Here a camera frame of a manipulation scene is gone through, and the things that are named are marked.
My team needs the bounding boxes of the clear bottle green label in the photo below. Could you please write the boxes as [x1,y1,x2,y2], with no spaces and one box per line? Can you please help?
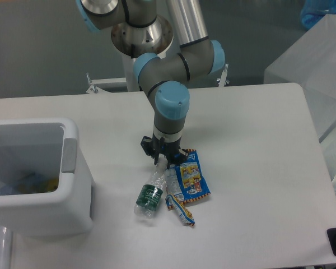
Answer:
[134,157,167,219]

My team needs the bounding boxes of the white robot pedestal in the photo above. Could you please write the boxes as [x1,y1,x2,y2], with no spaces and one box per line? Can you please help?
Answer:
[111,15,174,92]

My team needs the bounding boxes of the blue snack wrapper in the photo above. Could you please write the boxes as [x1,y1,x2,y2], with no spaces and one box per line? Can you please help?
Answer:
[165,149,211,204]

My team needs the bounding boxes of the white trash can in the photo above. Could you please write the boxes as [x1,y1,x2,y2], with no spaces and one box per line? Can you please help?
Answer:
[0,118,94,236]

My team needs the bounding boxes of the white base bracket left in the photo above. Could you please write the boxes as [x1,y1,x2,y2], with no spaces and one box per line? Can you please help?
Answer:
[86,72,127,94]

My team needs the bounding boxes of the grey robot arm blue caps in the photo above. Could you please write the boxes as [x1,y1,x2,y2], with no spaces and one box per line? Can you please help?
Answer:
[76,1,225,165]

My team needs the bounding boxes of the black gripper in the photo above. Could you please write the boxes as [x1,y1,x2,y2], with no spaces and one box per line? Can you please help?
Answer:
[141,135,188,168]

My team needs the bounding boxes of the wrapper strip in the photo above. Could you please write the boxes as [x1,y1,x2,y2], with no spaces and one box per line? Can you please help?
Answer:
[165,193,195,226]

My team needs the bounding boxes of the translucent plastic box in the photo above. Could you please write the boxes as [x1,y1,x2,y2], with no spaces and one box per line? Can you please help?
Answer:
[263,13,336,143]

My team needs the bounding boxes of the blue plastic bag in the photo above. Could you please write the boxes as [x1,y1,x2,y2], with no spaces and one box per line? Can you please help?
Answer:
[300,0,336,30]

